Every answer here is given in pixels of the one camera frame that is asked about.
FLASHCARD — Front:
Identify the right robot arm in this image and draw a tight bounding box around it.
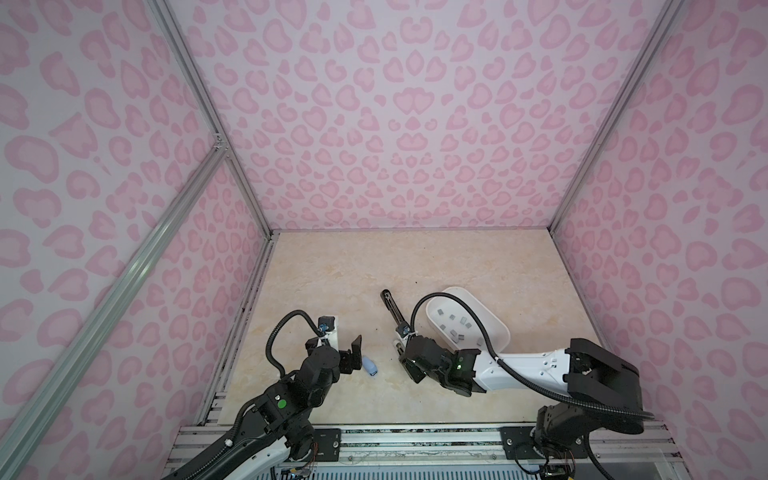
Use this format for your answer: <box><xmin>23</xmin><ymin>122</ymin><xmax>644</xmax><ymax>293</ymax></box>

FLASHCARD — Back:
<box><xmin>395</xmin><ymin>334</ymin><xmax>653</xmax><ymax>458</ymax></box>

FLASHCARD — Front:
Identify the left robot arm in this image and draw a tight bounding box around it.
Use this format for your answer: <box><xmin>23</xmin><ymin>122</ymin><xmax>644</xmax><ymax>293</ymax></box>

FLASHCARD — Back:
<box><xmin>166</xmin><ymin>336</ymin><xmax>362</xmax><ymax>479</ymax></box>

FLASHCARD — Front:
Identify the blue small stapler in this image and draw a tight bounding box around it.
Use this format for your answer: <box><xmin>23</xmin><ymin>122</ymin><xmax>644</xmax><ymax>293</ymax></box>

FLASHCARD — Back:
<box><xmin>361</xmin><ymin>356</ymin><xmax>378</xmax><ymax>377</ymax></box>

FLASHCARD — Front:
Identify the white plastic tray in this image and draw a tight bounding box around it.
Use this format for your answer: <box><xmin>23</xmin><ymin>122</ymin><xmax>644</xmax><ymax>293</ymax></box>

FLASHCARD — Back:
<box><xmin>426</xmin><ymin>286</ymin><xmax>511</xmax><ymax>353</ymax></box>

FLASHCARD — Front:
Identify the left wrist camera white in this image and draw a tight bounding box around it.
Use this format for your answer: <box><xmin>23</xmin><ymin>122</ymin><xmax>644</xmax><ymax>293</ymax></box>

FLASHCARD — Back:
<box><xmin>318</xmin><ymin>315</ymin><xmax>339</xmax><ymax>350</ymax></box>

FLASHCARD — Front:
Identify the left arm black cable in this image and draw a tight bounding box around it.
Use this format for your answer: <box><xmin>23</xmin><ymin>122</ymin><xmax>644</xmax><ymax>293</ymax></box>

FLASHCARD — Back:
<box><xmin>264</xmin><ymin>309</ymin><xmax>325</xmax><ymax>380</ymax></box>

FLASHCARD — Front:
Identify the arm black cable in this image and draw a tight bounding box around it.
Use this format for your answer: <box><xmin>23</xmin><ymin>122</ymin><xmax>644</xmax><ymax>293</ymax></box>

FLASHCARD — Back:
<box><xmin>409</xmin><ymin>292</ymin><xmax>655</xmax><ymax>421</ymax></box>
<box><xmin>264</xmin><ymin>309</ymin><xmax>325</xmax><ymax>380</ymax></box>

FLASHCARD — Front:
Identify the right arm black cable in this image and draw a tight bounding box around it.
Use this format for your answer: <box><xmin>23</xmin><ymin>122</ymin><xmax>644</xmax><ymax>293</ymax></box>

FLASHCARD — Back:
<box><xmin>409</xmin><ymin>292</ymin><xmax>655</xmax><ymax>421</ymax></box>

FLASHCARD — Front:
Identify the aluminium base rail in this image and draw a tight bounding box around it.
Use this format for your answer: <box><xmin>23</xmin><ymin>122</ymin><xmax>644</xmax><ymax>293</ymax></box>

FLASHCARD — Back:
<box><xmin>161</xmin><ymin>392</ymin><xmax>679</xmax><ymax>480</ymax></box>

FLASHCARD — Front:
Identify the aluminium diagonal frame bar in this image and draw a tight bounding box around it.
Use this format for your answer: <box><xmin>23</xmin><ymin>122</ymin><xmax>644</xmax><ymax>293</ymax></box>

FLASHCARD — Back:
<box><xmin>1</xmin><ymin>146</ymin><xmax>226</xmax><ymax>479</ymax></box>

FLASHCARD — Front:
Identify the aluminium frame corner post left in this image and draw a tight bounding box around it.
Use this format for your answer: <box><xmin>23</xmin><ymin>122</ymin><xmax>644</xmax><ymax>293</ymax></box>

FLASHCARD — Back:
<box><xmin>146</xmin><ymin>0</ymin><xmax>273</xmax><ymax>240</ymax></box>

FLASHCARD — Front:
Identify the aluminium frame corner post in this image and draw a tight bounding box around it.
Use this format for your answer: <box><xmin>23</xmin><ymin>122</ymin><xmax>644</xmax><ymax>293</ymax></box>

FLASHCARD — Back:
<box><xmin>146</xmin><ymin>0</ymin><xmax>273</xmax><ymax>240</ymax></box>
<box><xmin>548</xmin><ymin>0</ymin><xmax>687</xmax><ymax>238</ymax></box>

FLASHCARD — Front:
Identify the aluminium frame corner post right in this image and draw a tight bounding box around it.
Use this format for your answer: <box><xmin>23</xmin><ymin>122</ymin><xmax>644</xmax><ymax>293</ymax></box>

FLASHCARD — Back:
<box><xmin>548</xmin><ymin>0</ymin><xmax>687</xmax><ymax>238</ymax></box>

